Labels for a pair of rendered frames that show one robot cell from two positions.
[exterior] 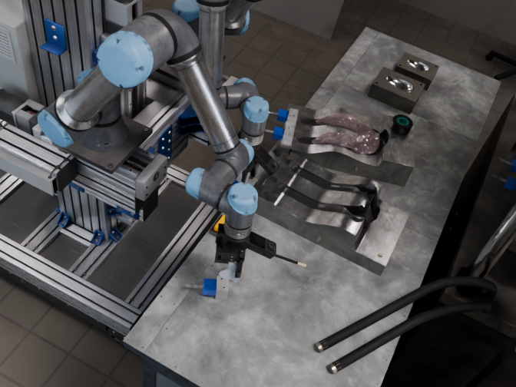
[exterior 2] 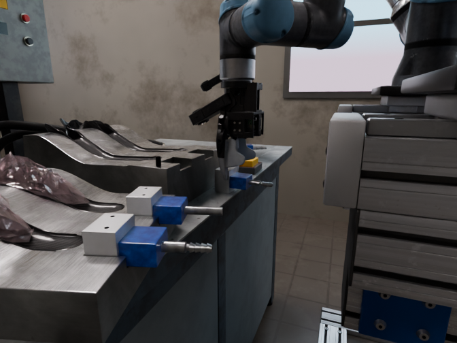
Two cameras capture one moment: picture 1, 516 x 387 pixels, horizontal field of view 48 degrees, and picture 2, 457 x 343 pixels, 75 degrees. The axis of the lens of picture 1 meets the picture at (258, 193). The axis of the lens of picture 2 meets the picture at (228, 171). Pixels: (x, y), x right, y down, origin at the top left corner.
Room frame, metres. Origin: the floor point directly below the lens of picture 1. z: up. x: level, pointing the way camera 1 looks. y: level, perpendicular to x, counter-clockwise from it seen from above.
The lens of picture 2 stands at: (2.05, 0.08, 1.01)
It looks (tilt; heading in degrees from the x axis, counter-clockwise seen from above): 14 degrees down; 183
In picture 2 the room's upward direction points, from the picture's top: straight up
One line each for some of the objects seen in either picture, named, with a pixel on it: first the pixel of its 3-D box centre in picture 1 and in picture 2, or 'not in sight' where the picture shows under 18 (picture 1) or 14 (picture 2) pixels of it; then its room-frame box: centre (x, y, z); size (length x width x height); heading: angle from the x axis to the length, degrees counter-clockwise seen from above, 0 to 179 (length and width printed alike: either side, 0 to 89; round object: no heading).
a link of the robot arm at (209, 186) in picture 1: (212, 184); not in sight; (1.00, 0.12, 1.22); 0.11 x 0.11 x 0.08; 69
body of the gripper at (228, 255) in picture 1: (232, 242); not in sight; (0.95, 0.04, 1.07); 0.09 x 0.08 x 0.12; 100
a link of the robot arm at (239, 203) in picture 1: (240, 205); not in sight; (0.95, 0.04, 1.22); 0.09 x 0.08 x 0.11; 69
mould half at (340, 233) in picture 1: (332, 205); (111, 157); (1.34, -0.26, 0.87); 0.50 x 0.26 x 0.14; 71
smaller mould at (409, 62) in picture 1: (415, 71); not in sight; (2.28, -0.59, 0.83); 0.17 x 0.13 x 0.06; 71
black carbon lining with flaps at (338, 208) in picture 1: (332, 192); (111, 138); (1.35, -0.25, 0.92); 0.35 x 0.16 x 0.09; 71
